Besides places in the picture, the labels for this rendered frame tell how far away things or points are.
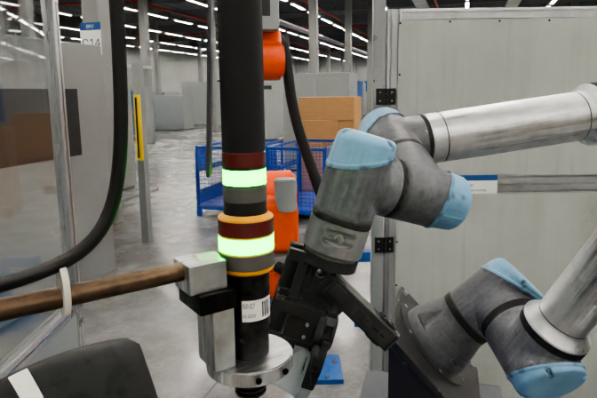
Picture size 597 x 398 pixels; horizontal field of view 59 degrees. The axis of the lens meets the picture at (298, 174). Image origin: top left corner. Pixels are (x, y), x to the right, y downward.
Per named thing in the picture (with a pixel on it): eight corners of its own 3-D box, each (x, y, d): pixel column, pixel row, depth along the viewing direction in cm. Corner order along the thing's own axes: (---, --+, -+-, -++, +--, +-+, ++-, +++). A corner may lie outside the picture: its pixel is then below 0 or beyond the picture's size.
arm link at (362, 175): (417, 148, 61) (352, 131, 58) (387, 237, 63) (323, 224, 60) (386, 138, 69) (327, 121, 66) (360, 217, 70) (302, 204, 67)
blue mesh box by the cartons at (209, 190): (195, 216, 730) (192, 145, 715) (233, 198, 850) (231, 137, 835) (255, 219, 704) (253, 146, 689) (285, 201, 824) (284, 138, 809)
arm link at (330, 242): (366, 221, 69) (374, 238, 61) (356, 254, 69) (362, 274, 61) (311, 205, 69) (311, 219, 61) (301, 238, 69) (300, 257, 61)
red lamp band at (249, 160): (234, 171, 38) (234, 154, 38) (214, 166, 41) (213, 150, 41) (274, 166, 40) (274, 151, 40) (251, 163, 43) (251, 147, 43)
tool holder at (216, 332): (207, 409, 37) (201, 275, 36) (169, 368, 43) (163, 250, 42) (310, 370, 42) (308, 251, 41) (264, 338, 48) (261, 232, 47)
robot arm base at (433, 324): (413, 303, 117) (448, 276, 114) (460, 360, 114) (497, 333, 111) (400, 322, 103) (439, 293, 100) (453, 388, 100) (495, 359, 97)
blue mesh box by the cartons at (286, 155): (264, 219, 709) (262, 146, 694) (297, 201, 825) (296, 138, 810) (327, 223, 679) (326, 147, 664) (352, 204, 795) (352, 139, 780)
